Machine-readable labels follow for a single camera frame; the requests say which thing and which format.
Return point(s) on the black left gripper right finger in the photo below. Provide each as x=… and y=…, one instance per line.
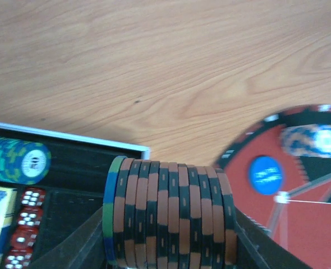
x=256, y=250

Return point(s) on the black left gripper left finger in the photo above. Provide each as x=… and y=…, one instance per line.
x=82, y=249

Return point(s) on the blue small blind button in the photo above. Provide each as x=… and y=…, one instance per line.
x=266, y=175

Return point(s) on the brown black hundred chip stack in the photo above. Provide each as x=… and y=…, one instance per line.
x=168, y=215

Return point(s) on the blue orange ten chip stack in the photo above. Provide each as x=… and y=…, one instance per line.
x=312, y=140

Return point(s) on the round red black poker mat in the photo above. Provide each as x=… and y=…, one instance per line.
x=298, y=216

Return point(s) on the red dice row in case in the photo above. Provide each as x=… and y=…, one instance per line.
x=27, y=228

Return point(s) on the aluminium poker chip case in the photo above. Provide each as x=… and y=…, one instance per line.
x=75, y=182

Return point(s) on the poker chip row in case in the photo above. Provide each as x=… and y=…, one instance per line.
x=23, y=162

